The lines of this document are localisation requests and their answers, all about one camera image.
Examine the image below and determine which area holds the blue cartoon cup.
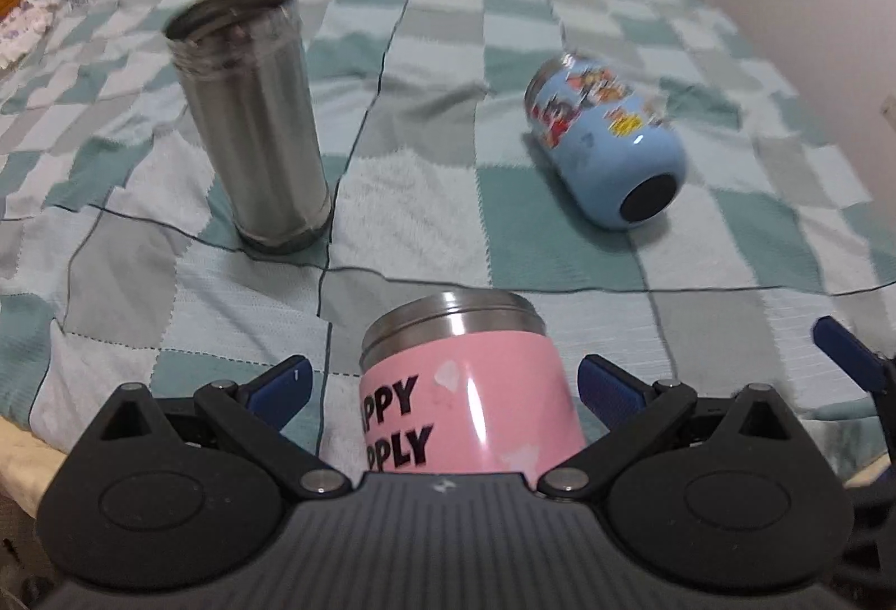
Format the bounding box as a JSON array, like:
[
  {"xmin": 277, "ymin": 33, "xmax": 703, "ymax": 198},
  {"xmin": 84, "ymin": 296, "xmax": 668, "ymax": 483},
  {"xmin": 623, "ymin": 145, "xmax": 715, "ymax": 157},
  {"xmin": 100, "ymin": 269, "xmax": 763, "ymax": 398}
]
[{"xmin": 524, "ymin": 53, "xmax": 687, "ymax": 231}]

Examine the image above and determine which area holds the stainless steel tall cup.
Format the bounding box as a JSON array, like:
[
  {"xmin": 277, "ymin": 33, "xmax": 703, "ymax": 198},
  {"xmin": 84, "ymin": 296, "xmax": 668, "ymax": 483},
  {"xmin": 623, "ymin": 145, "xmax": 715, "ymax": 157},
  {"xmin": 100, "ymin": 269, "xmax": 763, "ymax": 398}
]
[{"xmin": 162, "ymin": 0, "xmax": 333, "ymax": 254}]

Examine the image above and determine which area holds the pink cup with black text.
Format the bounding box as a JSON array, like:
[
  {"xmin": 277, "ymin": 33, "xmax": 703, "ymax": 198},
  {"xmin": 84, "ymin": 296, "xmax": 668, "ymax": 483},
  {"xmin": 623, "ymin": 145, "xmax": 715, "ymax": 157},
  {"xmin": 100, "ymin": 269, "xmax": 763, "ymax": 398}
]
[{"xmin": 360, "ymin": 290, "xmax": 585, "ymax": 484}]

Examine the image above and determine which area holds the checkered green grey blanket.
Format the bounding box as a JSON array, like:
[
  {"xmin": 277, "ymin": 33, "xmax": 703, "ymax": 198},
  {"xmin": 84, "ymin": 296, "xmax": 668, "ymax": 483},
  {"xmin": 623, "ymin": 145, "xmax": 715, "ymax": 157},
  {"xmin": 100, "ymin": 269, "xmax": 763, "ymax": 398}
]
[{"xmin": 2, "ymin": 0, "xmax": 894, "ymax": 475}]

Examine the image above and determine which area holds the purple floral pillow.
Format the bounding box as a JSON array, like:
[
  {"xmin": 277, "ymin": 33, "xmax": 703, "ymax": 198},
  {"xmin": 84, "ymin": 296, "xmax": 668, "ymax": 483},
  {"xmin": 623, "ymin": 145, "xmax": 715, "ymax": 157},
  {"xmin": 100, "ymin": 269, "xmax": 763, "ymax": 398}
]
[{"xmin": 0, "ymin": 0, "xmax": 59, "ymax": 72}]

